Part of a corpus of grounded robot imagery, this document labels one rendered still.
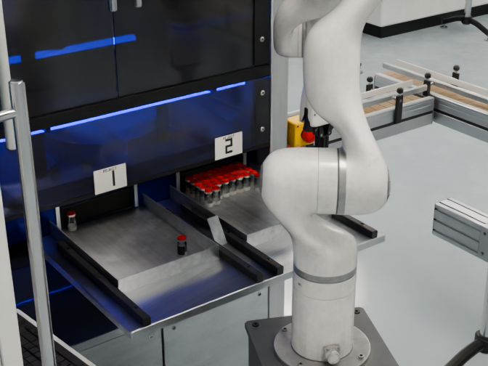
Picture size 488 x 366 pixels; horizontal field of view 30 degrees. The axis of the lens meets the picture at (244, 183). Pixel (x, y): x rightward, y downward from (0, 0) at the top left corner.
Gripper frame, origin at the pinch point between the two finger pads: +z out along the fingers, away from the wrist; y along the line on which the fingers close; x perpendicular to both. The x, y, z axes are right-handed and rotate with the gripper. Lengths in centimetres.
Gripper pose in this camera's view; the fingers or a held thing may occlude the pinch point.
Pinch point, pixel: (321, 142)
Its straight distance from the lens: 213.1
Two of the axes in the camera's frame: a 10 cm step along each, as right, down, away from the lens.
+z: 0.0, 9.1, 4.2
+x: 5.9, 3.4, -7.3
